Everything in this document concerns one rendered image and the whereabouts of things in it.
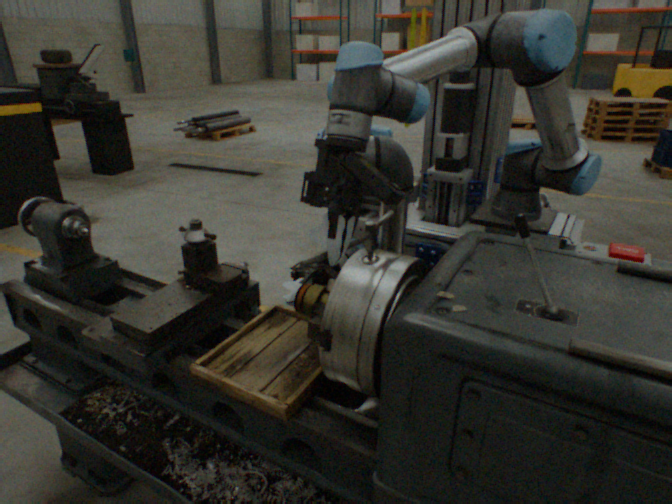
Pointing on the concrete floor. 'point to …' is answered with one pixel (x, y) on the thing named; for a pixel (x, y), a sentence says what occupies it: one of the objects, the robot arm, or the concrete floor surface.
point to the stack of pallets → (626, 118)
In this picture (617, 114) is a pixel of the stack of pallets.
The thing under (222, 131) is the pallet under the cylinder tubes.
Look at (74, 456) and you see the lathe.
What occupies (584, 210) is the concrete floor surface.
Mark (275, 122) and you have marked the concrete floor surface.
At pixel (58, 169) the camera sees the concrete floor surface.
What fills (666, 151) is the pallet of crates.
